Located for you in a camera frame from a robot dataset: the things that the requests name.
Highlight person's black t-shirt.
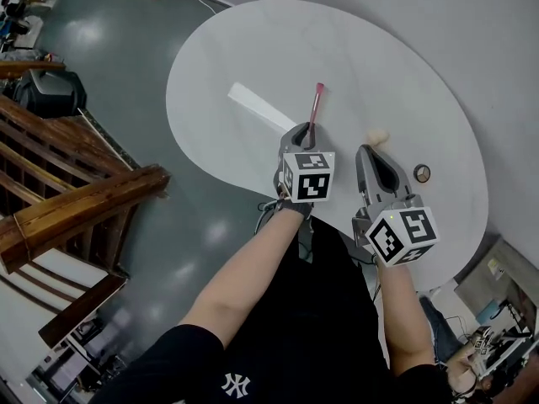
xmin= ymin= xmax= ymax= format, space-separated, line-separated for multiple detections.
xmin=88 ymin=284 xmax=454 ymax=404

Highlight person's black trousers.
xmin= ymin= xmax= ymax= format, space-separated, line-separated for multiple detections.
xmin=269 ymin=216 xmax=380 ymax=311

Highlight person's right forearm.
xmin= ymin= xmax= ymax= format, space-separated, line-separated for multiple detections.
xmin=376 ymin=261 xmax=437 ymax=374

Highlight brown wooden stair railing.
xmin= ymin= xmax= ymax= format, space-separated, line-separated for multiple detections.
xmin=0 ymin=59 xmax=172 ymax=348

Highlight white kidney-shaped table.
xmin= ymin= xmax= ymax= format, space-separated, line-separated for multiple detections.
xmin=165 ymin=0 xmax=489 ymax=292

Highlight blue plastic bin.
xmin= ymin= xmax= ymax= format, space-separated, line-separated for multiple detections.
xmin=478 ymin=300 xmax=504 ymax=322

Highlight beige makeup sponge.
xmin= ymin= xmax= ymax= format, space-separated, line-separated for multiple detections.
xmin=366 ymin=127 xmax=389 ymax=146

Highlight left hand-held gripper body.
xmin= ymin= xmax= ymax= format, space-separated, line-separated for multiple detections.
xmin=273 ymin=151 xmax=336 ymax=204

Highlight pink lip gloss tube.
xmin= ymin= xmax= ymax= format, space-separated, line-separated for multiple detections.
xmin=308 ymin=82 xmax=325 ymax=149

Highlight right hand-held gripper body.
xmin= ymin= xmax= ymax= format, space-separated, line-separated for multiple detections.
xmin=351 ymin=194 xmax=441 ymax=268

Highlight person's left forearm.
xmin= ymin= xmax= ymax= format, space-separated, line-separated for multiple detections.
xmin=179 ymin=208 xmax=304 ymax=348

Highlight black bag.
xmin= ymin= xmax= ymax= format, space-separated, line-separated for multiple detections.
xmin=14 ymin=69 xmax=88 ymax=120

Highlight grey wooden cabinet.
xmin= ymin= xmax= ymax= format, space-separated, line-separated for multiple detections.
xmin=454 ymin=240 xmax=539 ymax=327

